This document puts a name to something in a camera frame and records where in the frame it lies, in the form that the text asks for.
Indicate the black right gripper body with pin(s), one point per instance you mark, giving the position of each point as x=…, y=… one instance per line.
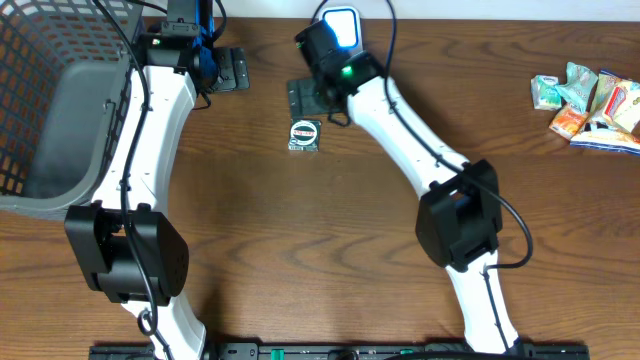
x=327, y=106

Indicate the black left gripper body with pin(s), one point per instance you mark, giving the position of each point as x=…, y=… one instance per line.
x=232, y=68

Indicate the round label dark packet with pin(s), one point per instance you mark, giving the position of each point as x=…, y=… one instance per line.
x=304, y=135

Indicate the green tissue pack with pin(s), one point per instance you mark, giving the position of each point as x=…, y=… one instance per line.
x=544, y=94

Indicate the orange small packet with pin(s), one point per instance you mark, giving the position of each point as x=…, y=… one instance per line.
x=568, y=121

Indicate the teal snack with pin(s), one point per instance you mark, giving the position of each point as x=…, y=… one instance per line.
x=580, y=81

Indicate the yellow snack bag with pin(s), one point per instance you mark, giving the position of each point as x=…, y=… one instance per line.
x=613, y=117

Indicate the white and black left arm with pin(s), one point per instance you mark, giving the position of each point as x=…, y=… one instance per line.
x=123, y=241

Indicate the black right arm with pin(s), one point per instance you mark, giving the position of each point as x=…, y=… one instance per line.
x=457, y=224

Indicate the white barcode scanner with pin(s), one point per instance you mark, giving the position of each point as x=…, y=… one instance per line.
x=345, y=22

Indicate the dark mesh plastic basket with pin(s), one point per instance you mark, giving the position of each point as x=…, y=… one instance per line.
x=65, y=90

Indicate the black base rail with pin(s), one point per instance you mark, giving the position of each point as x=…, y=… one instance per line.
x=447, y=350

